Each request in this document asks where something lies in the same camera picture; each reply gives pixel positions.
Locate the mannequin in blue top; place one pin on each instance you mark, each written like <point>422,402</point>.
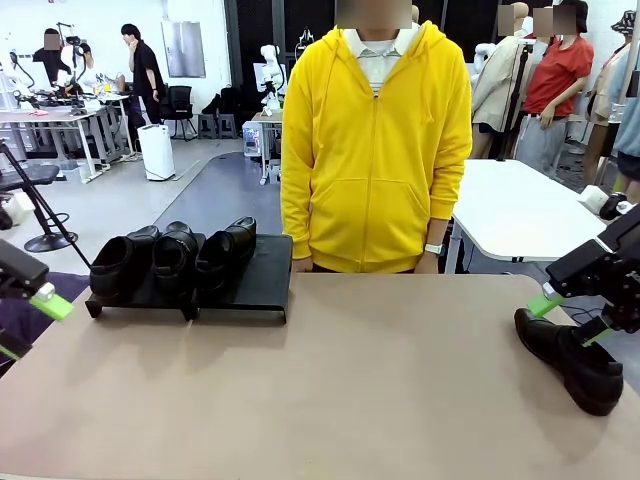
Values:
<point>631,125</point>

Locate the white folding table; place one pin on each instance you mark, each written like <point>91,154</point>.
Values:
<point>525,215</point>

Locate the silver reflective wall panel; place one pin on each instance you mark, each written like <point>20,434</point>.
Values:
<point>182,50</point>

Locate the computer case with lights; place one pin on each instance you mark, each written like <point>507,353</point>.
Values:
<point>252,140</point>

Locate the black metal shoe stand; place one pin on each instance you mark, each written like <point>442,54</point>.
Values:
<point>140,302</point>
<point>265,280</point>

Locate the grey plastic stool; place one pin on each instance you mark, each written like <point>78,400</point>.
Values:
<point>227,125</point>
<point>207,125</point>

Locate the person's left hand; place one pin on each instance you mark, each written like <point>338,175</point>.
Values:
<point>430,264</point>

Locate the standing person in black shirt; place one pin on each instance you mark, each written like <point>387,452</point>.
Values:
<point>147,75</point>

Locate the white air purifier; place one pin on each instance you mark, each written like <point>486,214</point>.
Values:
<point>156,155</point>

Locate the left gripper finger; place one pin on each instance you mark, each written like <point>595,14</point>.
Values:
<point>22,272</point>
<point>10,342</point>

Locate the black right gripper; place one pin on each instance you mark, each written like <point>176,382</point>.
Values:
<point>630,250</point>

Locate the dark grey floor mat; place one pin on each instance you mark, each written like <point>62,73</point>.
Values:
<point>220,200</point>

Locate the grey desk with white legs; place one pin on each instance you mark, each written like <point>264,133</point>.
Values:
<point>45,117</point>

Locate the person in yellow hoodie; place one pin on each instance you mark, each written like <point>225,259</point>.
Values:
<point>370,210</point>

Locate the mannequin in red t-shirt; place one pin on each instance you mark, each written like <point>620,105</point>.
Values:
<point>555,75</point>

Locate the white wristwatch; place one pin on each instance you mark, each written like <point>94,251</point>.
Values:
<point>434,249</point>

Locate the white storage box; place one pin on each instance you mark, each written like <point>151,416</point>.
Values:
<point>71,172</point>

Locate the black bag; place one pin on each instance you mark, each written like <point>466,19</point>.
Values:
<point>227,100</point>

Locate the black stool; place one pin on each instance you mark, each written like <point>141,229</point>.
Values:
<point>35,173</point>

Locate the person's left forearm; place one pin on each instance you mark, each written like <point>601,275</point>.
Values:
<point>445,195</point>

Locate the black leather shoe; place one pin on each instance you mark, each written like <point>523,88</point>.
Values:
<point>575,370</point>
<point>112,270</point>
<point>220,255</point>
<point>172,255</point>

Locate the black office chair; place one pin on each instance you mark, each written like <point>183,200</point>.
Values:
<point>181,102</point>

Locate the mannequin with bucket hat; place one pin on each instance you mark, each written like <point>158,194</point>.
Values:
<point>607,85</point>

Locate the person in white shirt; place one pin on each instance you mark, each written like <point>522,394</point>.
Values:
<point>95,75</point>

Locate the person's right forearm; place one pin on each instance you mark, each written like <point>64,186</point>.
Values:
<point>295,220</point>

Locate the purple cloth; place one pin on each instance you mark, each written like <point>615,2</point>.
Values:
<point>35,330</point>

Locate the small white side table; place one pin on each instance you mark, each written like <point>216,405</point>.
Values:
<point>267,118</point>

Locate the seated person in black t-shirt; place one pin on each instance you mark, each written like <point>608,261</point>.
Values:
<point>50,60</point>

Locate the mannequin in beige coat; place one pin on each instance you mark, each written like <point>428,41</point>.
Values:
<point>497,85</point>

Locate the person's right hand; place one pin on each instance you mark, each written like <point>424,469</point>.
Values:
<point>302,266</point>

